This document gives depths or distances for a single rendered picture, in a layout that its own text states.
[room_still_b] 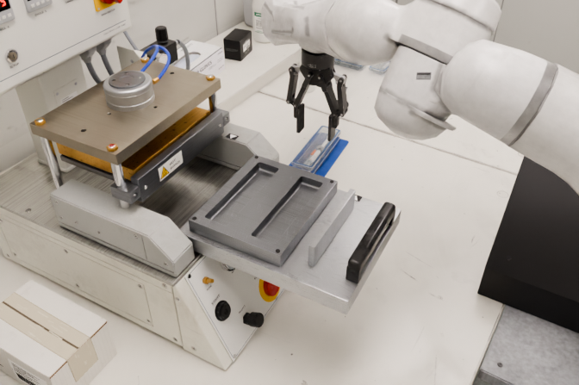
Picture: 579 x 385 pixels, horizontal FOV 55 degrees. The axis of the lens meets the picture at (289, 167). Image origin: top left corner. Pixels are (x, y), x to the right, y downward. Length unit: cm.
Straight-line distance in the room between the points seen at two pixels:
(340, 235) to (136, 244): 32
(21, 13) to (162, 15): 87
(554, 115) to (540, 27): 263
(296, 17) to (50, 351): 65
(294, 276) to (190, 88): 38
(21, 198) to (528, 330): 94
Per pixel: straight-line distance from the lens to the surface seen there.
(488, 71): 67
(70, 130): 92
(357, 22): 78
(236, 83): 167
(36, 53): 100
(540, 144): 69
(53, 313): 102
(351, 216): 92
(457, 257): 120
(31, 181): 116
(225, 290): 96
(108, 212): 92
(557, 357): 110
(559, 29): 328
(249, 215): 88
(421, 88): 74
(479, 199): 136
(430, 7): 77
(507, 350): 108
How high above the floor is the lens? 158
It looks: 37 degrees down
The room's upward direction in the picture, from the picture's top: straight up
